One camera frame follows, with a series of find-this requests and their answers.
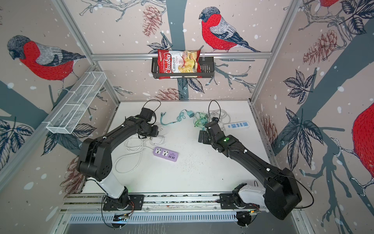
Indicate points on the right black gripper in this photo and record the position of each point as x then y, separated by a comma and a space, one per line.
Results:
204, 138

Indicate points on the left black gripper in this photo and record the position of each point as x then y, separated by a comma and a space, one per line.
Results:
155, 133

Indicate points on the purple power socket strip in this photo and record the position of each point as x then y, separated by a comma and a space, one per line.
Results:
165, 154

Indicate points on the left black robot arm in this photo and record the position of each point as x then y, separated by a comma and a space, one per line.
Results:
95, 158

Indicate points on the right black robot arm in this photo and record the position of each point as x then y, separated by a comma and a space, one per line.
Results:
282, 193

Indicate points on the green charger adapter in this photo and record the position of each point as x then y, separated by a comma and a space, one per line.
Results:
201, 122

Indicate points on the white power strip blue outlets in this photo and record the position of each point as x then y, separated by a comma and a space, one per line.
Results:
237, 125

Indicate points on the teal charger adapter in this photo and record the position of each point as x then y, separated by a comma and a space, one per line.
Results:
190, 114

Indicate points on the red cassava chips bag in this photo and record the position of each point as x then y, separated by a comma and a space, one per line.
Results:
171, 62

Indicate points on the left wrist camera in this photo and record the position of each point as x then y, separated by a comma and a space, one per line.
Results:
147, 114

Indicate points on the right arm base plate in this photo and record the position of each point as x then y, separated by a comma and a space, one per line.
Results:
236, 201

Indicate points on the black wall basket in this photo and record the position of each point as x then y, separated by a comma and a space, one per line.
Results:
206, 65

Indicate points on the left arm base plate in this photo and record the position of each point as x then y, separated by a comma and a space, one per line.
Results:
124, 203

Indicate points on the white wire mesh basket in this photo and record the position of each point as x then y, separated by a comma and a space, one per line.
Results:
73, 109

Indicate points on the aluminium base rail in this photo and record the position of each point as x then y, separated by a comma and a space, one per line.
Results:
160, 203

